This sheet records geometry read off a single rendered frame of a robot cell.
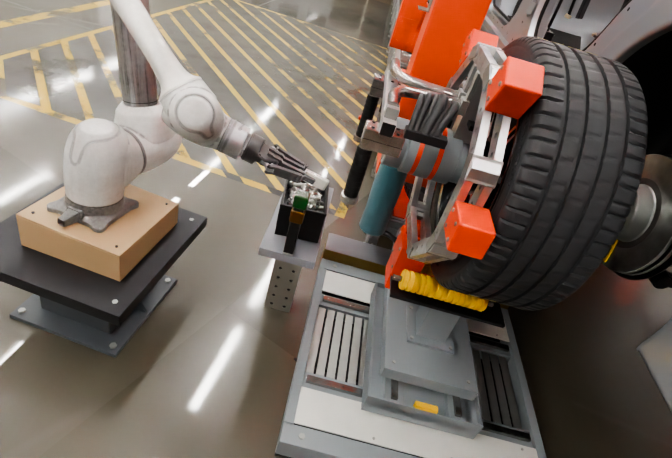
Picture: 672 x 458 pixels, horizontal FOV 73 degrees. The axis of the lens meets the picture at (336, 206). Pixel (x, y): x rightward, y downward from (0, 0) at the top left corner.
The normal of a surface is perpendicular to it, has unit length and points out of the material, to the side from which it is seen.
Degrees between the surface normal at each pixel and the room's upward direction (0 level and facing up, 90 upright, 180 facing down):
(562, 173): 61
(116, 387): 0
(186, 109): 67
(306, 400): 0
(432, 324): 90
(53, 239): 90
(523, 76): 35
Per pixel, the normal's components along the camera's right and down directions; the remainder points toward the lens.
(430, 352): 0.24, -0.80
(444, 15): -0.12, 0.54
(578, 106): 0.12, -0.32
